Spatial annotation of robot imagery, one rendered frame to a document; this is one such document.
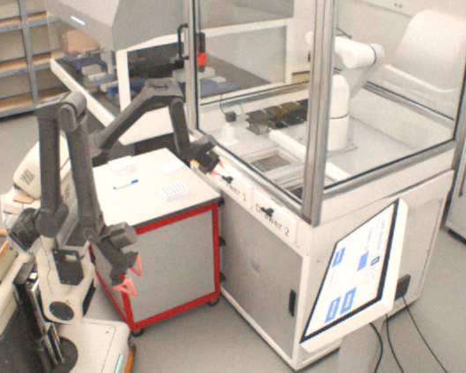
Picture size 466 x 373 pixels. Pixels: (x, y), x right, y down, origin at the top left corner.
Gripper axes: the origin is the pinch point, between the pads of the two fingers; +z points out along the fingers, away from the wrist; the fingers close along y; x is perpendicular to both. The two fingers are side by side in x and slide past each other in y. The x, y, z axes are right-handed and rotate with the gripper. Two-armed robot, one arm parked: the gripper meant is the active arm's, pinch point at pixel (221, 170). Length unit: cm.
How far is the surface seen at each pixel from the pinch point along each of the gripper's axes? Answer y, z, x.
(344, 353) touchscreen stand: -21, 10, -96
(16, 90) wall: -85, 25, 425
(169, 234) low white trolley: -39.8, 10.4, 14.6
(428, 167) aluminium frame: 59, 56, -49
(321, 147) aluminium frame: 30, -13, -51
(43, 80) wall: -57, 47, 422
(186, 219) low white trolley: -29.6, 13.7, 14.8
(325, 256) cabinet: -1, 31, -50
